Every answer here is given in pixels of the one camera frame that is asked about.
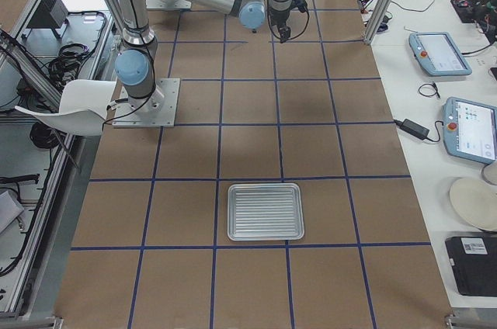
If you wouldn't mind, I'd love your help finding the white round plate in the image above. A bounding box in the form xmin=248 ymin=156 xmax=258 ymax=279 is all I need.
xmin=449 ymin=178 xmax=496 ymax=232

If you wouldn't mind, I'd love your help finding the silver ribbed metal tray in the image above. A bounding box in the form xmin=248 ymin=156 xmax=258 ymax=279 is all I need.
xmin=227 ymin=183 xmax=305 ymax=241

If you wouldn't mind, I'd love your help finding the far blue teach pendant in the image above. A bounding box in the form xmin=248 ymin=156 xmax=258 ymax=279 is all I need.
xmin=408 ymin=32 xmax=472 ymax=77

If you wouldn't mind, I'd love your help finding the near blue teach pendant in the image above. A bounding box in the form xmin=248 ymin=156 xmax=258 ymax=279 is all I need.
xmin=443 ymin=97 xmax=496 ymax=165

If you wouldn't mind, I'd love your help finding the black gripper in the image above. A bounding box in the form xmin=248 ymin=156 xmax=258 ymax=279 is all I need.
xmin=268 ymin=0 xmax=308 ymax=43

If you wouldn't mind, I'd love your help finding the black power adapter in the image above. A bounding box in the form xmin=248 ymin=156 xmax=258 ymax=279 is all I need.
xmin=394 ymin=119 xmax=429 ymax=140

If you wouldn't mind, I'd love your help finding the blue teach pendant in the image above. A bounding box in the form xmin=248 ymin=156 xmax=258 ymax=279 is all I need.
xmin=443 ymin=97 xmax=496 ymax=165
xmin=408 ymin=32 xmax=472 ymax=77

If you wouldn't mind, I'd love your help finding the white plastic chair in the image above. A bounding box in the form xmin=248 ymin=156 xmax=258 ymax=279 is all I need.
xmin=15 ymin=79 xmax=116 ymax=136

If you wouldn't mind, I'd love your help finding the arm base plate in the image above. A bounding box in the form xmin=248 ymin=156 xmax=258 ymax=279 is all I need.
xmin=111 ymin=78 xmax=180 ymax=128
xmin=146 ymin=0 xmax=192 ymax=12

